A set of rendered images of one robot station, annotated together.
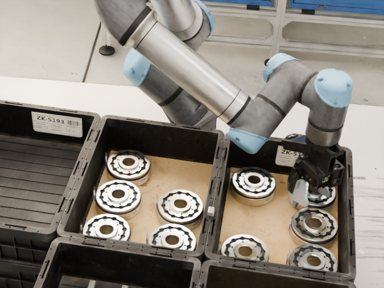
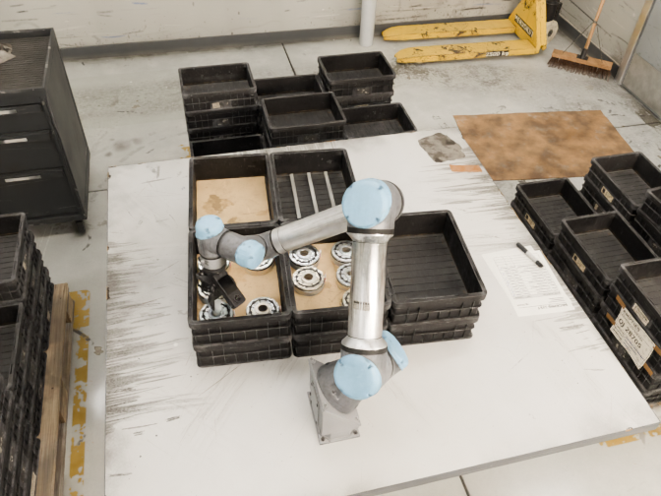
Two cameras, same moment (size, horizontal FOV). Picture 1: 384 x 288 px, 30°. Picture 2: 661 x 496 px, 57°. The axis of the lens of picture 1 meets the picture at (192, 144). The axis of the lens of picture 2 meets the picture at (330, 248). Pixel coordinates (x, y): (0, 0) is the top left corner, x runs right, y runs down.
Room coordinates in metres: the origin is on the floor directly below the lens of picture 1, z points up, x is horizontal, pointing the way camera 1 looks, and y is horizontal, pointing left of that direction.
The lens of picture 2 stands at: (2.41, -0.31, 2.31)
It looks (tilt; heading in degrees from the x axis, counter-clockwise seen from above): 45 degrees down; 163
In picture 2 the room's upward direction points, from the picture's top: 3 degrees clockwise
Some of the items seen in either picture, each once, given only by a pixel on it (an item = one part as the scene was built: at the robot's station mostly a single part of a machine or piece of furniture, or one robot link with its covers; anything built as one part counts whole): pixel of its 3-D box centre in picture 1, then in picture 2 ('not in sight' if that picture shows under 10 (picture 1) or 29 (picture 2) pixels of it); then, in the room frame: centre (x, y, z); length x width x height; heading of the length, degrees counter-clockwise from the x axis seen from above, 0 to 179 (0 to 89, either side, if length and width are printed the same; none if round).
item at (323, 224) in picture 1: (315, 223); not in sight; (1.10, -0.28, 0.86); 0.05 x 0.05 x 0.01
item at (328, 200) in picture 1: (314, 190); (215, 314); (1.21, -0.29, 0.86); 0.10 x 0.10 x 0.01
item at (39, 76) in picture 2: not in sight; (28, 141); (-0.49, -1.08, 0.45); 0.60 x 0.45 x 0.90; 179
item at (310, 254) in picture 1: (314, 261); not in sight; (0.99, -0.27, 0.86); 0.05 x 0.05 x 0.01
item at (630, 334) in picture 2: not in sight; (631, 336); (1.31, 1.30, 0.41); 0.31 x 0.02 x 0.16; 179
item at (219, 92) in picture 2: not in sight; (219, 113); (-0.68, -0.07, 0.37); 0.40 x 0.30 x 0.45; 89
